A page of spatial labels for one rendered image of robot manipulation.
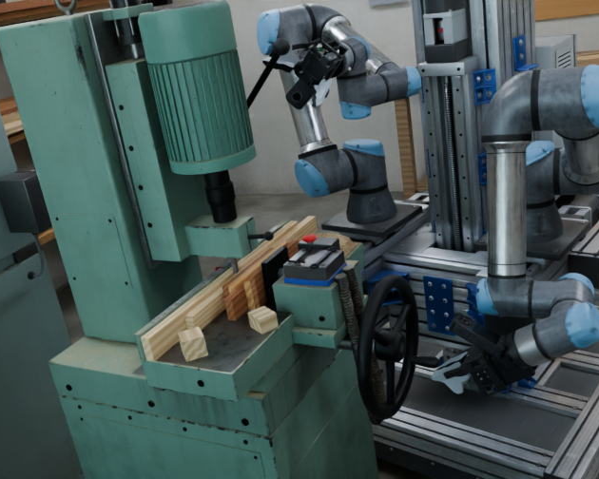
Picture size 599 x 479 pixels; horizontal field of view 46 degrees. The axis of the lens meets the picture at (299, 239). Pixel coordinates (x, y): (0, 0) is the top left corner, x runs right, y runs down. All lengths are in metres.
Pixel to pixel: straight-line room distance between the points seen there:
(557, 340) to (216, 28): 0.84
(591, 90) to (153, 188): 0.86
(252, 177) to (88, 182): 3.83
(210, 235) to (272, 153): 3.72
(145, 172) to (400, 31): 3.35
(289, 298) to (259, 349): 0.14
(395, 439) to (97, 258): 1.10
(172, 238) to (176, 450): 0.46
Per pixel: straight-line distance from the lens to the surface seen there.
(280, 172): 5.21
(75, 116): 1.51
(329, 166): 1.98
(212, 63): 1.35
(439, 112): 1.99
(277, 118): 5.09
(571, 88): 1.40
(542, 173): 1.80
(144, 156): 1.47
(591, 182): 1.76
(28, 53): 1.56
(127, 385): 1.58
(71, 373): 1.69
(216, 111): 1.36
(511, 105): 1.42
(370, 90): 1.77
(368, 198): 2.07
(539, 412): 2.28
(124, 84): 1.46
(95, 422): 1.72
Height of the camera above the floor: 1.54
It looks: 21 degrees down
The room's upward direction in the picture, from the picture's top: 9 degrees counter-clockwise
